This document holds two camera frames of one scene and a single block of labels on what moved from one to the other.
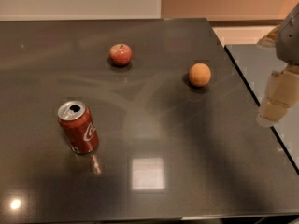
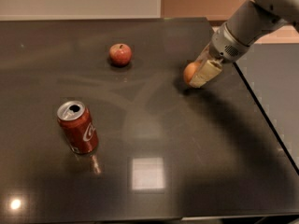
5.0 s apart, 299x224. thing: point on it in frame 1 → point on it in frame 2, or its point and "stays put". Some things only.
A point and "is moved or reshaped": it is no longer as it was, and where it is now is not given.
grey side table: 256,63 stays put
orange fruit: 200,75 is moved or reshaped
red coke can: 78,125 stays put
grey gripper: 289,42 → 224,46
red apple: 121,54 stays put
